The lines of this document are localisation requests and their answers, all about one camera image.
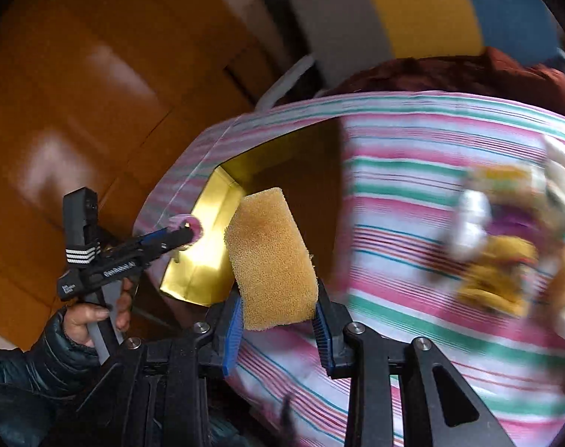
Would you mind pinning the dark red blanket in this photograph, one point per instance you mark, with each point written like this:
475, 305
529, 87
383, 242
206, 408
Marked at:
491, 73

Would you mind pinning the pile of mixed items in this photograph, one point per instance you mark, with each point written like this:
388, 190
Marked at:
506, 219

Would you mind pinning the person's left hand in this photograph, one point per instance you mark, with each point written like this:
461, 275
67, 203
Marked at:
77, 317

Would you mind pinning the yellow sponge block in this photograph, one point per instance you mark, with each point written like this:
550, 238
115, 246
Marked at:
271, 263

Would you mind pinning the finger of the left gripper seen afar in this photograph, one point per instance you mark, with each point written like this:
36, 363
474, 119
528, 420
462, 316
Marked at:
144, 249

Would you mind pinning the gold metal tray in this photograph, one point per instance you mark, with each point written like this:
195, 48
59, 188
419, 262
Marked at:
305, 164

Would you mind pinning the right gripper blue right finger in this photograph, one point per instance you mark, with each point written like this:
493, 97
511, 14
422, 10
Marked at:
329, 322

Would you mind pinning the pink hair roller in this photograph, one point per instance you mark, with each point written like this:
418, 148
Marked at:
188, 222

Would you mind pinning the wooden wardrobe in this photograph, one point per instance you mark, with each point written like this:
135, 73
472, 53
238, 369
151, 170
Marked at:
104, 94

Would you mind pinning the striped pink green bedsheet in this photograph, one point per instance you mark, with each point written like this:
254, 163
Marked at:
404, 159

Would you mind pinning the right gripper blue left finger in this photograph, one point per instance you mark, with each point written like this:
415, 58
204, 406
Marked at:
219, 346

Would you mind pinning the dark puffer jacket sleeve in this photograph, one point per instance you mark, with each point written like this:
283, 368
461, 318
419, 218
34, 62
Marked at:
37, 385

